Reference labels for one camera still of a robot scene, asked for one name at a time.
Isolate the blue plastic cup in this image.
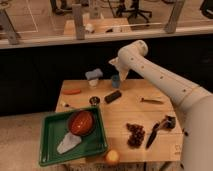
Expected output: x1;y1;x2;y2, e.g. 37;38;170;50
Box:
111;75;120;88

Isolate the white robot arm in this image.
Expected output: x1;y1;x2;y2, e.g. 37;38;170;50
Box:
109;40;213;171

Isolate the white crumpled cloth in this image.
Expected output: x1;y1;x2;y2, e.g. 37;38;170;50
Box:
57;133;81;154

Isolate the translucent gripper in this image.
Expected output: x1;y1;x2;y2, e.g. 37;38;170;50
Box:
109;57;129;81

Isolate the green plastic tray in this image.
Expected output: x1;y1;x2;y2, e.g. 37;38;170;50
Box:
39;107;108;166

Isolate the yellow orange fruit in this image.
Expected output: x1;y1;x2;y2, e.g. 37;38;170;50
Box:
105;150;120;165

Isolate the black handled knife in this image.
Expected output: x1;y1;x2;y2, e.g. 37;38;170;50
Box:
146;123;160;149

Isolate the red bowl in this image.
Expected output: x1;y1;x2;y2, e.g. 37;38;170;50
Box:
67;111;95;136

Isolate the white paper cup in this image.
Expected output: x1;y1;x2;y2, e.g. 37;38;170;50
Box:
88;79;99;87

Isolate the dark metal clamp object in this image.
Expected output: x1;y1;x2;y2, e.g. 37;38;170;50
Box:
158;115;176;129

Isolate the brown spoon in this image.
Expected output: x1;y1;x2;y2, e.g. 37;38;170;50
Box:
140;98;164;104

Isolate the black rectangular block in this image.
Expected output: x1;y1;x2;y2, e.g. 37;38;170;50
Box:
104;90;121;104

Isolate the background wooden table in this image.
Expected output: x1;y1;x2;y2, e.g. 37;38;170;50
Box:
64;18;131;36

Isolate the dark grape bunch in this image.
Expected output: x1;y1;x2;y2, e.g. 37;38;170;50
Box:
126;123;145;148

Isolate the black office chair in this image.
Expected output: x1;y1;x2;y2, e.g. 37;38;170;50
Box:
116;0;152;23

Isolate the small dark round cup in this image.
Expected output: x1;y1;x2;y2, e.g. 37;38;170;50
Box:
89;96;100;106

